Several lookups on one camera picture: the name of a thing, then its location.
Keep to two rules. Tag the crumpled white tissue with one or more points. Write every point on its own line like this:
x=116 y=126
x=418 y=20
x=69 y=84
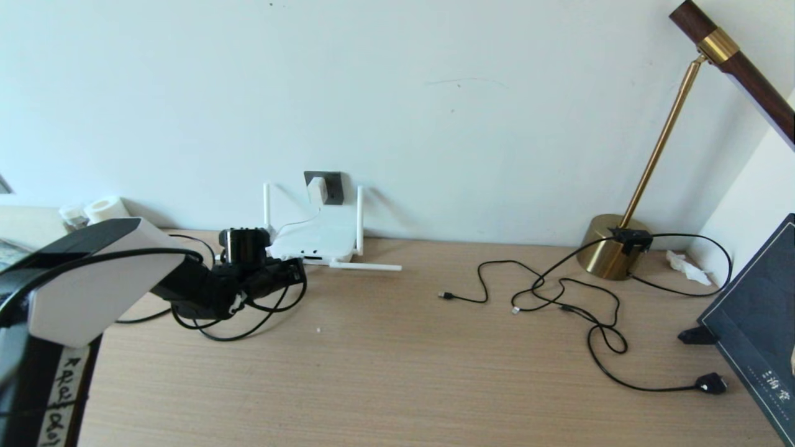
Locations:
x=683 y=264

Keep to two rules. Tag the grey wall socket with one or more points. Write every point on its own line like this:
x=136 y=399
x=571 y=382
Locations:
x=336 y=185

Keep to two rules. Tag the white router with four antennas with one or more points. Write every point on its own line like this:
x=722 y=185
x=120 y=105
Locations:
x=317 y=236

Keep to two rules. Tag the white toilet paper roll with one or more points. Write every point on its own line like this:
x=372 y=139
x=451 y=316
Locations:
x=107 y=208

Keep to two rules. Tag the white square power adapter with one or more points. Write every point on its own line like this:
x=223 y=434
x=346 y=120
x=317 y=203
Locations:
x=317 y=189

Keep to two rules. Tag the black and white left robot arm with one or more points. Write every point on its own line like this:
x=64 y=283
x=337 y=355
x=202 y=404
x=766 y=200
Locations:
x=93 y=288

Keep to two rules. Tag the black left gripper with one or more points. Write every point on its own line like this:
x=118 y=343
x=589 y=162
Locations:
x=272 y=280

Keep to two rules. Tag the small clear jar white lid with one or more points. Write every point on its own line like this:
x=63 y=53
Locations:
x=72 y=215

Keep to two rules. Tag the dark blue framed board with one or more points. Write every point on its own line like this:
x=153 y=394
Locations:
x=754 y=316

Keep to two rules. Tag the black junction box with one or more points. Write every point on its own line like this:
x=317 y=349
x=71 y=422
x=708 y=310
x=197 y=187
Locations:
x=630 y=238

